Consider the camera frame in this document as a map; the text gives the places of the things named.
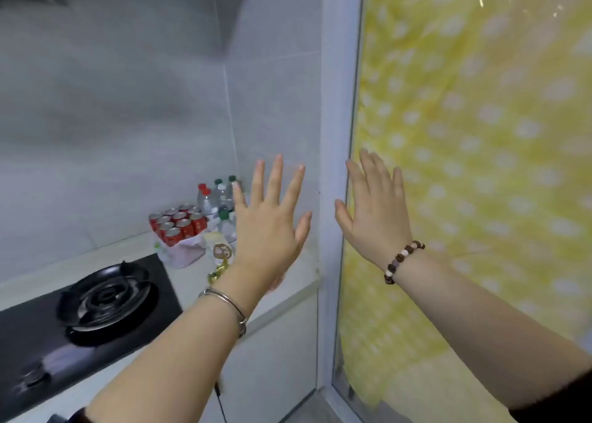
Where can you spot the person's left hand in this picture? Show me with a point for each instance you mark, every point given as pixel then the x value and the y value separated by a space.
pixel 266 242

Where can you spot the person's right hand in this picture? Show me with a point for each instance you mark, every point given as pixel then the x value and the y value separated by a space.
pixel 379 223

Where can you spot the coconut snack pouch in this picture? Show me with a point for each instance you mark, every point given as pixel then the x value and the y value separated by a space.
pixel 223 251

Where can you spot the gold candies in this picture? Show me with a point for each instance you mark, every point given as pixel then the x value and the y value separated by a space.
pixel 217 275

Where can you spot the white green cap bottle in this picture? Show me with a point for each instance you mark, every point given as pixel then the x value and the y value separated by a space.
pixel 222 193

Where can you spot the red cap bottle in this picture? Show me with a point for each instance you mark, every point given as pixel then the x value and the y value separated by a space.
pixel 202 187
pixel 208 203

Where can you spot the group of red cans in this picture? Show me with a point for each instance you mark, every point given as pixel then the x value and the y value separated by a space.
pixel 178 226

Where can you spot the person's left forearm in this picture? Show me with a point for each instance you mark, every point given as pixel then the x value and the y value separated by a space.
pixel 175 367

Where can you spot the person's black left sleeve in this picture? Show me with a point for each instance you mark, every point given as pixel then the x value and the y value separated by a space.
pixel 76 417

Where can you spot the person's black sleeve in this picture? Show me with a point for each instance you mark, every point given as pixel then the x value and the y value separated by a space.
pixel 564 404
pixel 76 417

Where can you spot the person's black right sleeve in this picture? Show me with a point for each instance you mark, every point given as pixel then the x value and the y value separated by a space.
pixel 564 404

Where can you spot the white plastic bag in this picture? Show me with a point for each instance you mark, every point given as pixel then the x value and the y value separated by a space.
pixel 182 253

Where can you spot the silver bangle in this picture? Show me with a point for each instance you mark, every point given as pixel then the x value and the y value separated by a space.
pixel 242 328

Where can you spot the white kitchen base cabinet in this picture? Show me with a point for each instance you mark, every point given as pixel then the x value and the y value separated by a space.
pixel 273 358

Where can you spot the white framed glass door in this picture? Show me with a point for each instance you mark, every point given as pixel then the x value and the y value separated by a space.
pixel 340 112

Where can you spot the yellow dotted curtain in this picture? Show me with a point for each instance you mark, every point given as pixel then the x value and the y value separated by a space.
pixel 485 112

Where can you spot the black glass gas hob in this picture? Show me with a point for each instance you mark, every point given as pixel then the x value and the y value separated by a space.
pixel 27 344

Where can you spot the black stove knob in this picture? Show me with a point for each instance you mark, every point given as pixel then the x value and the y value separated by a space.
pixel 34 376

